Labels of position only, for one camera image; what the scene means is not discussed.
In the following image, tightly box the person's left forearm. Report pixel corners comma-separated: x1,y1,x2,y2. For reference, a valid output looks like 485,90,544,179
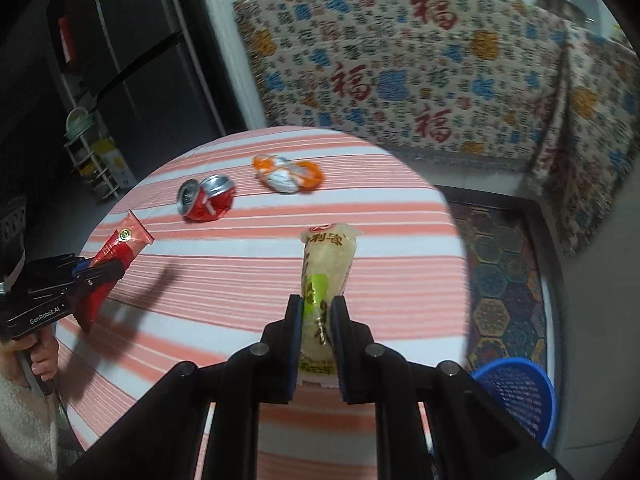
0,372,63,463

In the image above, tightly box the yellow printed carton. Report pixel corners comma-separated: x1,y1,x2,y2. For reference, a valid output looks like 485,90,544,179
97,140,137,188

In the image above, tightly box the person's left hand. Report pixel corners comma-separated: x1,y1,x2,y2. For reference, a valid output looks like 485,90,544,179
0,332,60,386

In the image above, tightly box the white wire rack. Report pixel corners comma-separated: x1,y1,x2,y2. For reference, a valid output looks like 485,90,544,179
62,105,137,202

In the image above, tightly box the long red snack wrapper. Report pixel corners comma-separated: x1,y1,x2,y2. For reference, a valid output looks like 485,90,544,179
75,208,155,336

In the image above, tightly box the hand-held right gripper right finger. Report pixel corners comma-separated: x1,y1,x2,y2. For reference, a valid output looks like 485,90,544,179
330,294,571,480

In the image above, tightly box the beige snack wrapper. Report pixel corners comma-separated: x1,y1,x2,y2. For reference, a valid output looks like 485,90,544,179
299,221,363,391

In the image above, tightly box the orange snack packet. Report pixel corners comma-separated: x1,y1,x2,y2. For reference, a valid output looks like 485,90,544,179
251,154,325,195

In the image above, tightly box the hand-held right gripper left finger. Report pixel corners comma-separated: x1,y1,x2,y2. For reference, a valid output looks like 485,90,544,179
65,294,306,480

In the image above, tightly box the round striped tablecloth table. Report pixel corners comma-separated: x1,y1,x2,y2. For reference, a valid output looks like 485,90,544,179
55,127,473,480

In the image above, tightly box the metal pot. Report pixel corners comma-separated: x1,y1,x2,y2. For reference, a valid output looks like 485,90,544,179
535,0,583,23

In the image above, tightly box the dark refrigerator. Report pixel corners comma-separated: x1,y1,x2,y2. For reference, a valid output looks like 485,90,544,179
45,0,248,171

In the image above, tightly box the grey plastic crate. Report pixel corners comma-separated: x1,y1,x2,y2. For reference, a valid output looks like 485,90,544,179
0,195,29,247

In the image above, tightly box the pale green pot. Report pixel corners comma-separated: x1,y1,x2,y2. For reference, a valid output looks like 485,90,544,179
65,107,99,141

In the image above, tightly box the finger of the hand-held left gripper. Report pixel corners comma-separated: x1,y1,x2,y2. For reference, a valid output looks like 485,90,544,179
74,259,126,292
60,255,97,274

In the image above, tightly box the blue plastic basket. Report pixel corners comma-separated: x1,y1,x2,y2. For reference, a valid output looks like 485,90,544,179
470,357,557,448

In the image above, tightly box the patterned hexagon rug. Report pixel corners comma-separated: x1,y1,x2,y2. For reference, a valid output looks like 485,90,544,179
435,185,557,376

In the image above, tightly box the crushed red soda can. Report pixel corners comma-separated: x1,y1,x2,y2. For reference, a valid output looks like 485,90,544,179
177,175,237,223

